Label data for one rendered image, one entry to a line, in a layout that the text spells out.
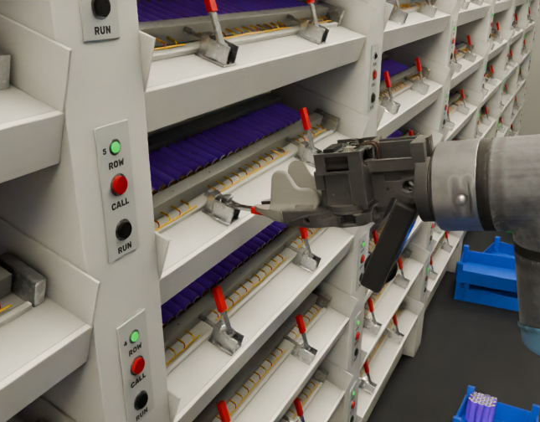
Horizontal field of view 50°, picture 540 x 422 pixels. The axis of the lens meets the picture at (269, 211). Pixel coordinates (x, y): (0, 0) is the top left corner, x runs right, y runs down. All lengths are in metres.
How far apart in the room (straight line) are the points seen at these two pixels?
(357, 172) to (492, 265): 2.08
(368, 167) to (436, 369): 1.54
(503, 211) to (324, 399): 0.85
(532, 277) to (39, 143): 0.44
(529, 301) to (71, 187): 0.43
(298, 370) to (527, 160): 0.67
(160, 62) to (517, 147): 0.36
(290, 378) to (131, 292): 0.55
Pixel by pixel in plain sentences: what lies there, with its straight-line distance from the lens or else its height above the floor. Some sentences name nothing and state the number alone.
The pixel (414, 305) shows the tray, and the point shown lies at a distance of 2.03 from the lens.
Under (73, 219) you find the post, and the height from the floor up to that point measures 1.03.
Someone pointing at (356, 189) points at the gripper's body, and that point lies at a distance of 0.60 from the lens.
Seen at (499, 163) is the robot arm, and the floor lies 1.06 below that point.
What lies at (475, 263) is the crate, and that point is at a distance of 2.65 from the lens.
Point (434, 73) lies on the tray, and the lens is 1.78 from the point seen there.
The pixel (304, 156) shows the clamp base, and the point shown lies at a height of 0.95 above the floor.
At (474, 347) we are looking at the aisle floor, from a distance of 2.25.
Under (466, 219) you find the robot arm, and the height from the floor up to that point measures 1.01.
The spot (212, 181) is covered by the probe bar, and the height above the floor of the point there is 0.97.
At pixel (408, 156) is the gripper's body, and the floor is 1.05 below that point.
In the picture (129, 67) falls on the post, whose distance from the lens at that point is 0.53.
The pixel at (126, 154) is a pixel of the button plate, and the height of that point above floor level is 1.07.
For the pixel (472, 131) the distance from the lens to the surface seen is 2.51.
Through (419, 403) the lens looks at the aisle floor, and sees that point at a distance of 1.95.
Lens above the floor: 1.22
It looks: 22 degrees down
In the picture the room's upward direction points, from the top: straight up
